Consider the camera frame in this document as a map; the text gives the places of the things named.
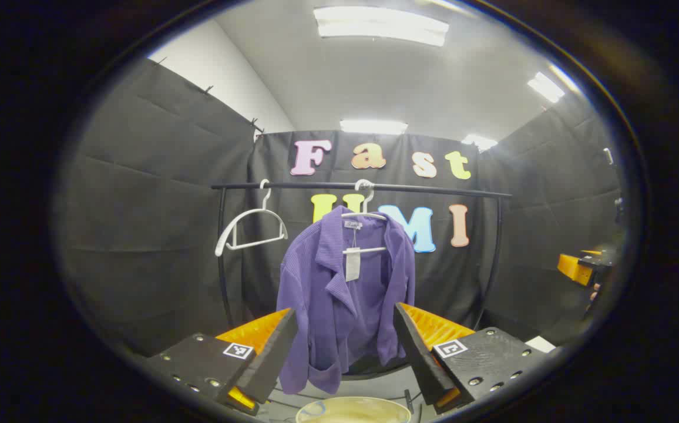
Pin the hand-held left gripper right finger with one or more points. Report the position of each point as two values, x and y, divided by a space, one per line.
419 358

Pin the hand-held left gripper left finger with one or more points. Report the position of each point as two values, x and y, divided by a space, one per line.
272 358

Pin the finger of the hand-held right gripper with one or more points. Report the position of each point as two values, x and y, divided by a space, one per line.
573 269

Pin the purple ribbed shirt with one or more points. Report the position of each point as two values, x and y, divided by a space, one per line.
339 311

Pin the beige laundry hamper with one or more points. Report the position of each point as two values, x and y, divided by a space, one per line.
351 411

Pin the white plastic clothes hanger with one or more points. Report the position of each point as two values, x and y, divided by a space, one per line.
257 242
366 251

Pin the black metal clothes rack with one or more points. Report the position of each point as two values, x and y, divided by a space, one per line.
433 189

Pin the white box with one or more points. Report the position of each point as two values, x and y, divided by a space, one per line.
540 343

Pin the ceiling light panel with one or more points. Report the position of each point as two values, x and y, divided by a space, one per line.
380 24
545 87
479 141
373 126

